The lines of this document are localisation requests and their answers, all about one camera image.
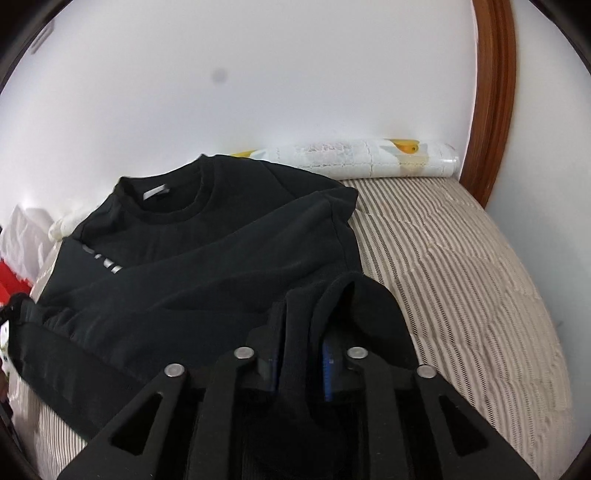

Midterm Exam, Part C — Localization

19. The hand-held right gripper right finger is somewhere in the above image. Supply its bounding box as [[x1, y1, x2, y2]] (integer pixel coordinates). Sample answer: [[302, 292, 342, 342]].
[[322, 339, 543, 480]]

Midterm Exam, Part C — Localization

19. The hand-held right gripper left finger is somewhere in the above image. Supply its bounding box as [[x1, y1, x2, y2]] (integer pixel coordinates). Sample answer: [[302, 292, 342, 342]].
[[58, 346, 280, 480]]

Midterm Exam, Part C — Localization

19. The black sweatshirt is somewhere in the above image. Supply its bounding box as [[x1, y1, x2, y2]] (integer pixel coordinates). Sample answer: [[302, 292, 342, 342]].
[[9, 154, 419, 480]]

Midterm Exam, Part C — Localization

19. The striped bed mattress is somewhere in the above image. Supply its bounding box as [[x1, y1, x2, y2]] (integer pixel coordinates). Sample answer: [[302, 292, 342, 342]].
[[9, 178, 571, 480]]

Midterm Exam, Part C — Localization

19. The white patterned roll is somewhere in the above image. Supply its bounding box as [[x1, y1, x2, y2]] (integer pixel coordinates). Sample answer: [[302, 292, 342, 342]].
[[48, 138, 460, 243]]

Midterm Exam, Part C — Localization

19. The red paper bag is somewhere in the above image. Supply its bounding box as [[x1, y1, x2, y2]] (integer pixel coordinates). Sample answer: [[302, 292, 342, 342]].
[[0, 261, 34, 306]]

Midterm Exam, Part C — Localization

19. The white plastic bag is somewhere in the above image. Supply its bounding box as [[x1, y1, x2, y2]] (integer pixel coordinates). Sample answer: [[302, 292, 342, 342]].
[[0, 205, 61, 280]]

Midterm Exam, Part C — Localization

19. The brown wooden door frame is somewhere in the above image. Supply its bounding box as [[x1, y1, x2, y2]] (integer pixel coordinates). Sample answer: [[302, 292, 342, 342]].
[[455, 0, 518, 208]]

